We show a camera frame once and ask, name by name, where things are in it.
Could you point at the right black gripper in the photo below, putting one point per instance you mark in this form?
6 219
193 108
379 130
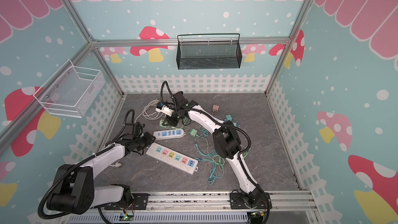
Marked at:
173 117

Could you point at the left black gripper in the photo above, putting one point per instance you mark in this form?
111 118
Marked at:
149 140

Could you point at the green charger plug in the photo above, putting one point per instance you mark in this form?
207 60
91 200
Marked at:
193 133
164 123

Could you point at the teal charger plug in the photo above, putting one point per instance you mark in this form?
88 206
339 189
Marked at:
229 118

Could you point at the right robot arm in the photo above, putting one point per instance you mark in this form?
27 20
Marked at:
230 143

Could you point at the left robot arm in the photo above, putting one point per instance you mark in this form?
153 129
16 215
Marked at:
73 190

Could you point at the pink charger plug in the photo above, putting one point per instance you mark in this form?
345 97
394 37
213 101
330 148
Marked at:
215 108

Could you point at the small white blue power strip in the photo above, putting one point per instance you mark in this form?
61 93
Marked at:
169 134

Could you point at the large white multicolour power strip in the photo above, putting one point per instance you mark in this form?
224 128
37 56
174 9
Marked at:
172 158

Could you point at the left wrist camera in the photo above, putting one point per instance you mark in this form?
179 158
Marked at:
137 129

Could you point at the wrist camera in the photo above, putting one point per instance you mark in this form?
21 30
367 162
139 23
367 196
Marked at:
162 108
137 129

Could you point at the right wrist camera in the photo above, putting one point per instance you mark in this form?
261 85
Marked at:
162 108

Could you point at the black mesh wall basket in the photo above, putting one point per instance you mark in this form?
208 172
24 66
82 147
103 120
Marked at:
209 51

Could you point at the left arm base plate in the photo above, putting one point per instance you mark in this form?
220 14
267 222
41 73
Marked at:
136 202

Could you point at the white mesh wall basket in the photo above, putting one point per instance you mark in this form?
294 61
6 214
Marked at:
71 91

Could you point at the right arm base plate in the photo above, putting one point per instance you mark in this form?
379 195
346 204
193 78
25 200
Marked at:
240 200

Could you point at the aluminium front rail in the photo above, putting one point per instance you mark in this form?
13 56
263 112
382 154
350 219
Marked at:
213 207

